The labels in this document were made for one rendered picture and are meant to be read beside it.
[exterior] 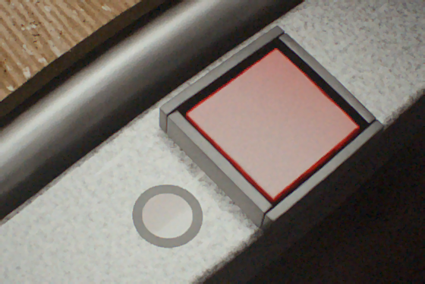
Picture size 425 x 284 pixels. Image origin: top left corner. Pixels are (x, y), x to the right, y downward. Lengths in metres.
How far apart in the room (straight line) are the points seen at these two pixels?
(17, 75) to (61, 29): 0.03
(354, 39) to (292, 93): 0.06
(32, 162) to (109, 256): 0.06
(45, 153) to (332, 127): 0.14
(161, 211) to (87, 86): 0.07
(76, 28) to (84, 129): 0.05
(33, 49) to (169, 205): 0.10
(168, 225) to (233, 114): 0.06
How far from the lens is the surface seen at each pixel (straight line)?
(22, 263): 0.43
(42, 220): 0.44
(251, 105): 0.46
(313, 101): 0.46
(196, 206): 0.44
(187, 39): 0.49
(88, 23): 0.47
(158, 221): 0.44
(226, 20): 0.50
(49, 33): 0.47
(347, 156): 0.45
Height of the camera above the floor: 1.31
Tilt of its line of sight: 60 degrees down
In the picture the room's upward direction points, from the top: 7 degrees clockwise
